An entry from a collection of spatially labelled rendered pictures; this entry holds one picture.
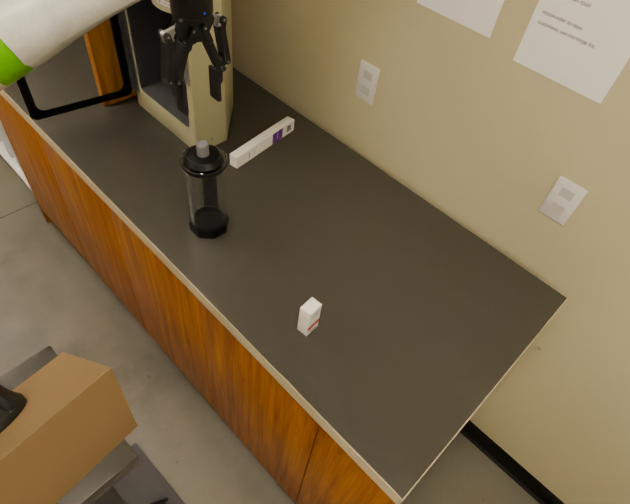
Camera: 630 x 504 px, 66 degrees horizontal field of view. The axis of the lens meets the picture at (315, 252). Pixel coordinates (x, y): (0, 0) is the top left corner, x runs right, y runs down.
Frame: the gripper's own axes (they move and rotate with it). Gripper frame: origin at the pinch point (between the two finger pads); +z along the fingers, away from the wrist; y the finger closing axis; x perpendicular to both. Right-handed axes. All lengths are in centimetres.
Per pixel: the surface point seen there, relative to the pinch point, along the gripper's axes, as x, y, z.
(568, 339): 85, -58, 55
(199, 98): -25.7, -17.1, 21.3
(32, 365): 9, 51, 39
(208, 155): 1.3, -0.3, 15.4
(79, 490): 37, 56, 39
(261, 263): 18.7, -1.9, 39.4
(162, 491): 20, 42, 132
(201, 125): -25.7, -17.0, 30.2
